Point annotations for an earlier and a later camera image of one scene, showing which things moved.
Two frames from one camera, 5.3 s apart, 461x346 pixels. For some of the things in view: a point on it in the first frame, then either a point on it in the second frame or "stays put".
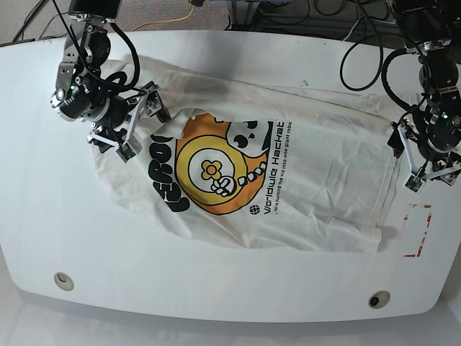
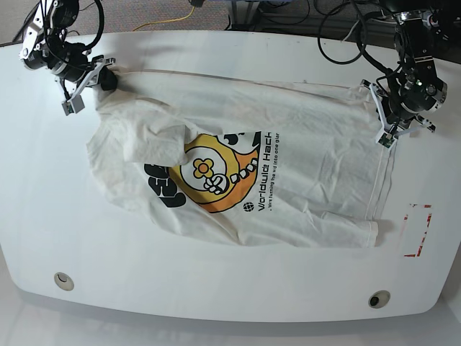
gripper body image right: (433, 132) → (403, 98)
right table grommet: (379, 298) stays put
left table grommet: (63, 281) stays put
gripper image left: (116, 111) → (68, 63)
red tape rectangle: (422, 241) stays put
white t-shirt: (264, 162) stays put
